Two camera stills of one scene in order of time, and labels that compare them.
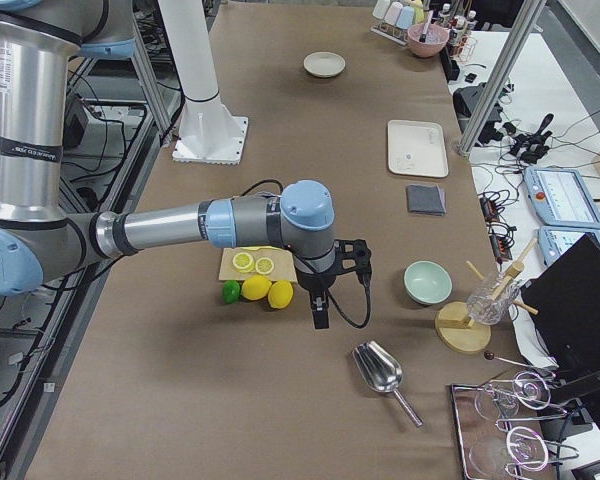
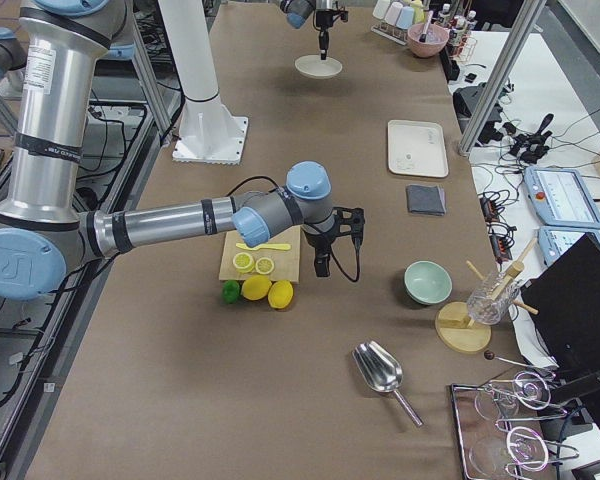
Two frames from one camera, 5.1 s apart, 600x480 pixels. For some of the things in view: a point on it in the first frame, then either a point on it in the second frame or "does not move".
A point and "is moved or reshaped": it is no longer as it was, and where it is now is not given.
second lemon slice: [264, 265] does not move
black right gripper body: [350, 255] -> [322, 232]
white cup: [381, 8] does not move
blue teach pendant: [560, 198] does not move
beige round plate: [324, 64] is moved or reshaped
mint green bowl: [426, 282] does not move
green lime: [230, 291] does not move
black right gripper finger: [319, 305] -> [322, 263]
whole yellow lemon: [256, 287] does not move
